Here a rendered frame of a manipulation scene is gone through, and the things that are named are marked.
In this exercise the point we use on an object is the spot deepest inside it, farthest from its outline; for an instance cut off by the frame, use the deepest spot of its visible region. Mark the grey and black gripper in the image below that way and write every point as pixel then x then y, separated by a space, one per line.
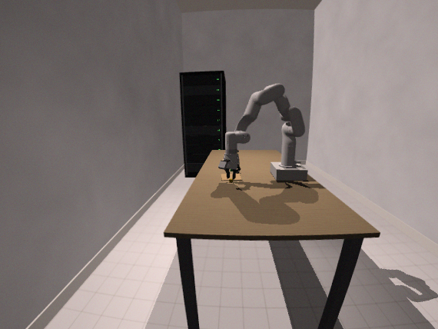
pixel 232 164

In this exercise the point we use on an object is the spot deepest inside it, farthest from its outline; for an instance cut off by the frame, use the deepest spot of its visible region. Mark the tan square mat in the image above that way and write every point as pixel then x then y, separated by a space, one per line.
pixel 224 177

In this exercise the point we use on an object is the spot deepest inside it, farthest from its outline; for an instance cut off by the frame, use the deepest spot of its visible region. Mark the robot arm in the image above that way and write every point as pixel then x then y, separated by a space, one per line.
pixel 290 130

